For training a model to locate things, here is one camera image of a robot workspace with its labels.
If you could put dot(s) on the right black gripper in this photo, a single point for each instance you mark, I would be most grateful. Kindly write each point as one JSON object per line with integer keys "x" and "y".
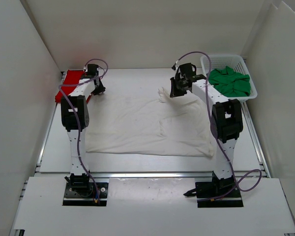
{"x": 174, "y": 93}

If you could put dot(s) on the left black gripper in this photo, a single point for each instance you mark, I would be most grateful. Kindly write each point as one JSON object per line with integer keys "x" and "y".
{"x": 101, "y": 89}

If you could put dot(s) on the red t-shirt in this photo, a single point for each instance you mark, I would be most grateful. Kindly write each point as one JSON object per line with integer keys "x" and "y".
{"x": 74, "y": 84}

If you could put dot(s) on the white t-shirt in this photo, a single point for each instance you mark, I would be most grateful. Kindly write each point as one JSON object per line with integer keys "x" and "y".
{"x": 157, "y": 125}

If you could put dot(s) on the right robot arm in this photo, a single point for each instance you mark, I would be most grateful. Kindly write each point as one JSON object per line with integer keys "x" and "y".
{"x": 224, "y": 114}

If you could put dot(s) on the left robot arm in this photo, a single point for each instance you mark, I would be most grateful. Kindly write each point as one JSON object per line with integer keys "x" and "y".
{"x": 75, "y": 120}

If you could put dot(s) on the green garment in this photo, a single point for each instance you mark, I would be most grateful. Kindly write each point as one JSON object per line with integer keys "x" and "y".
{"x": 230, "y": 83}

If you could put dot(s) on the white plastic basket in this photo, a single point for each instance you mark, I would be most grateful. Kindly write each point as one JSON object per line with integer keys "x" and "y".
{"x": 235, "y": 62}

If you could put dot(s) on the aluminium rail front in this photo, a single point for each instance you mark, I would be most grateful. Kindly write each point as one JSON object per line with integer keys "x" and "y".
{"x": 151, "y": 174}

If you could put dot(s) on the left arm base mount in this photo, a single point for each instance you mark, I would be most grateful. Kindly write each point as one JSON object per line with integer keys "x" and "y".
{"x": 80, "y": 191}

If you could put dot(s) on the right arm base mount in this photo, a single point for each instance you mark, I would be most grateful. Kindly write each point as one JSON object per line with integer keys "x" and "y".
{"x": 208, "y": 195}

